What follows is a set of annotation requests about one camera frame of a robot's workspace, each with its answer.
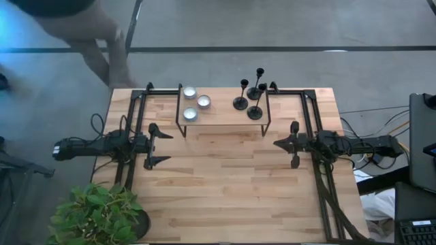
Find black tripod stand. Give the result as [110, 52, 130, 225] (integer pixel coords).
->
[0, 135, 56, 245]

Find pink purple patterned candle tin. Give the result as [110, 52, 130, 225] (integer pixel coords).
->
[196, 95, 212, 110]

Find black case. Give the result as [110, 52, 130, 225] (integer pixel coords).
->
[394, 181, 436, 222]

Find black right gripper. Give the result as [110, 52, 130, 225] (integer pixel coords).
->
[272, 120, 317, 170]

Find white cloth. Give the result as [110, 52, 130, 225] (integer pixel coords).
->
[354, 169, 398, 235]

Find wooden shelf riser black legs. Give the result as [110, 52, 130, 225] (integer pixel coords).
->
[175, 83, 273, 139]

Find grey floor cable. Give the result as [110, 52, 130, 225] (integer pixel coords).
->
[339, 105, 410, 116]

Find black metal candlestick holder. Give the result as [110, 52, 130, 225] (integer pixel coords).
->
[246, 67, 266, 101]
[232, 78, 250, 111]
[247, 82, 268, 121]

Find blue patterned candle tin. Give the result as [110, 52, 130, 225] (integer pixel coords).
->
[183, 107, 199, 123]

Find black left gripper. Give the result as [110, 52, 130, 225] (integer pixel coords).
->
[134, 122, 174, 171]

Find black keyboard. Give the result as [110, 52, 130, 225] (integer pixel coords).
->
[397, 218, 436, 245]

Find green potted plant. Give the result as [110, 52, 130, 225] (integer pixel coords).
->
[46, 182, 152, 245]

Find black cable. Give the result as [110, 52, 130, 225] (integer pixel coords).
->
[89, 112, 107, 137]

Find white navy speckled candle tin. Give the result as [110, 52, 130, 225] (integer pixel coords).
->
[183, 85, 198, 100]

